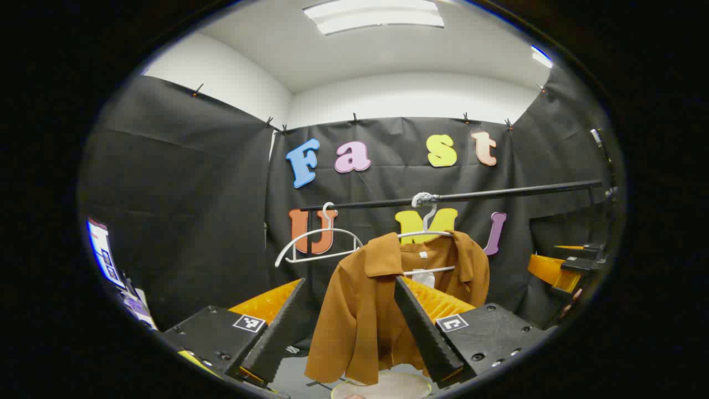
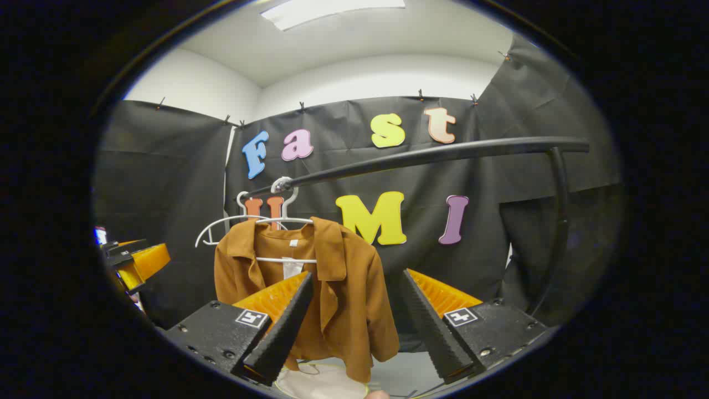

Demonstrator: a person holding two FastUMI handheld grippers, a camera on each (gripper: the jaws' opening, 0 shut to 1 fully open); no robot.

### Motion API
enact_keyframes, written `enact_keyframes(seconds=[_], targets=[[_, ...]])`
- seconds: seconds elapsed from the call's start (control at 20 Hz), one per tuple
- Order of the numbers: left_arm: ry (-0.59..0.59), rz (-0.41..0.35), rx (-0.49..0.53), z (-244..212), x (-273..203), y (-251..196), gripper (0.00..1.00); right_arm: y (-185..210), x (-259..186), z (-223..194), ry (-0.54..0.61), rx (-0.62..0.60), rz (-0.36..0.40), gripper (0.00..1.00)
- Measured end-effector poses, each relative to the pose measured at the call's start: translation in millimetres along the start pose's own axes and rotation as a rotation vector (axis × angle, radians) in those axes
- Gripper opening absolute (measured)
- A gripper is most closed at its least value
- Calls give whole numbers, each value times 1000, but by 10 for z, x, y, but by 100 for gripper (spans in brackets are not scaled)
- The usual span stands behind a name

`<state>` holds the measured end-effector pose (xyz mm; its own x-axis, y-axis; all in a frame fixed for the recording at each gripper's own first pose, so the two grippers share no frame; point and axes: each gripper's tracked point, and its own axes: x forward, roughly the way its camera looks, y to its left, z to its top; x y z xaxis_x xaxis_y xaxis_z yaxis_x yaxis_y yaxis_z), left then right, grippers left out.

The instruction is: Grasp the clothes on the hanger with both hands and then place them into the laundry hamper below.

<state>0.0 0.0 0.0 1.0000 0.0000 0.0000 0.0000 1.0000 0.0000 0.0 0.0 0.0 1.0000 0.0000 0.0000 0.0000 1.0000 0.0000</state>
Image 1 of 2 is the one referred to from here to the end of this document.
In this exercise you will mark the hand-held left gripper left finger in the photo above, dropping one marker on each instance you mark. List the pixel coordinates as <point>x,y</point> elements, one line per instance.
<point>277,332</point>

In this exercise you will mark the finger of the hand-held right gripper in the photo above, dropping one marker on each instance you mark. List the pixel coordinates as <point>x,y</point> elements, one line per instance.
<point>570,247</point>
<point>554,271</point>

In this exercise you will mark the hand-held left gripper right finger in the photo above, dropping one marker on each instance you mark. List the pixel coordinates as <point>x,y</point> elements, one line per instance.
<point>424,332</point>

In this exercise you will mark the white round laundry hamper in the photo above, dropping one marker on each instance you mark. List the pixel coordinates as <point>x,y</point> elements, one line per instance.
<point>399,383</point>

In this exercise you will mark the brown jacket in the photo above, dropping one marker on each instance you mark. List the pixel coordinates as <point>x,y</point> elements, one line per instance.
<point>360,310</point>

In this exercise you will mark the white plastic hanger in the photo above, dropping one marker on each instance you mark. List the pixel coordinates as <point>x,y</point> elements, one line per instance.
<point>422,234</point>
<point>332,229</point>

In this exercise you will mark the black backdrop cloth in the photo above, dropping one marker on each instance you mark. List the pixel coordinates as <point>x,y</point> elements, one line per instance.
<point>194,194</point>

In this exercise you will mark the computer monitor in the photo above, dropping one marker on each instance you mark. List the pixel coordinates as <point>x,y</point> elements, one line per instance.
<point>104,255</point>

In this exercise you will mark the small ceiling light panel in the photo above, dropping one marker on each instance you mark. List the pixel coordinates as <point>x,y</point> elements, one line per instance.
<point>541,56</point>

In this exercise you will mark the large ceiling light panel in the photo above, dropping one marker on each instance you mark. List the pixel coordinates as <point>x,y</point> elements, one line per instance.
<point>374,15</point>

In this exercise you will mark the black clothes rail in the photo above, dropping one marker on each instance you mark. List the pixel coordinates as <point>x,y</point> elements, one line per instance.
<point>498,193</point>

